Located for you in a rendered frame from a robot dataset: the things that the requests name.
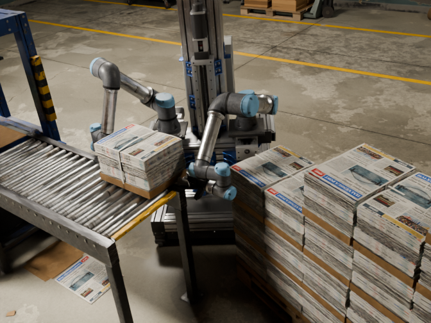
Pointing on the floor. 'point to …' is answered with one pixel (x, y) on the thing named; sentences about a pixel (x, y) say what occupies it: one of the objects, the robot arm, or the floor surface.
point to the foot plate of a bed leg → (192, 299)
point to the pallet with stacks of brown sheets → (297, 8)
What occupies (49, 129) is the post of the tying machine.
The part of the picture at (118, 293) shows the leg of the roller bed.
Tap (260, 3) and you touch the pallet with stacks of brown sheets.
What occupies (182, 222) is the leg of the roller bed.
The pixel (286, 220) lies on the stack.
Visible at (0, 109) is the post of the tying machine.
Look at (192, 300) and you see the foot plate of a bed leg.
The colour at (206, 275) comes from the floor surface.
